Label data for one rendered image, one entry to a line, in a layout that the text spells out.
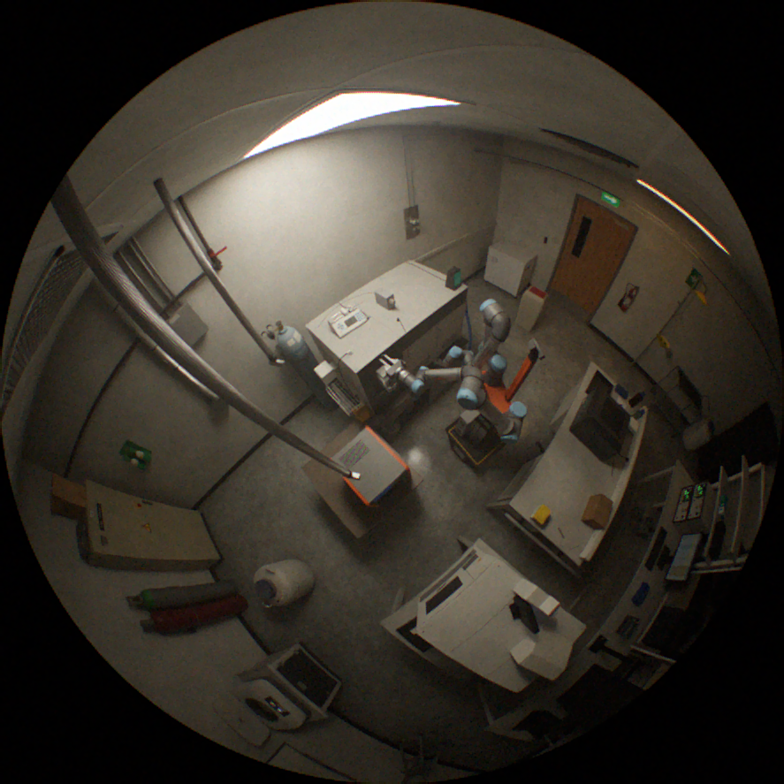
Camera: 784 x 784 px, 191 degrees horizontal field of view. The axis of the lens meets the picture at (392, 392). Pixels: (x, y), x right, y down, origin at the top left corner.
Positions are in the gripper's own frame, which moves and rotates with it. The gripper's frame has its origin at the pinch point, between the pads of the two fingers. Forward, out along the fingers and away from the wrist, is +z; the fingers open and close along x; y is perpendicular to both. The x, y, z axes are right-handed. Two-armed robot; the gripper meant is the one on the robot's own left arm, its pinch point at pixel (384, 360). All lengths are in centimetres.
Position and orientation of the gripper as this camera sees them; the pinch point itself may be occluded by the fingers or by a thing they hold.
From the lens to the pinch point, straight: 150.5
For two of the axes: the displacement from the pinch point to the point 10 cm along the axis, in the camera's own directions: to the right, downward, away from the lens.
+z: -6.8, -6.0, 4.2
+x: -7.3, 6.4, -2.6
